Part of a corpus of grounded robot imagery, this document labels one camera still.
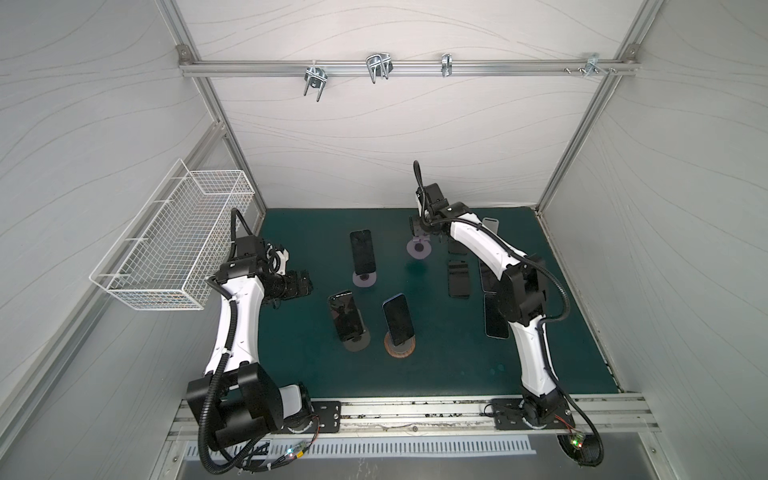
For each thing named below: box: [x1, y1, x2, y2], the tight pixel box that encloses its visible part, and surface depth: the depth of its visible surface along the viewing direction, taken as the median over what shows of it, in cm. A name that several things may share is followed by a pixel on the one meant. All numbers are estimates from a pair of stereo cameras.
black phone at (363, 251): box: [350, 229, 376, 275], surface depth 95 cm
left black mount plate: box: [280, 401, 342, 434], surface depth 74 cm
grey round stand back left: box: [352, 271, 377, 288], surface depth 102 cm
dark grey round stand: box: [342, 330, 371, 352], surface depth 88 cm
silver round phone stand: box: [482, 217, 499, 234], surface depth 106 cm
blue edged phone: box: [382, 293, 415, 346], surface depth 80 cm
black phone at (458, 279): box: [448, 260, 470, 298], surface depth 101 cm
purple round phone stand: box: [406, 234, 432, 260], surface depth 103 cm
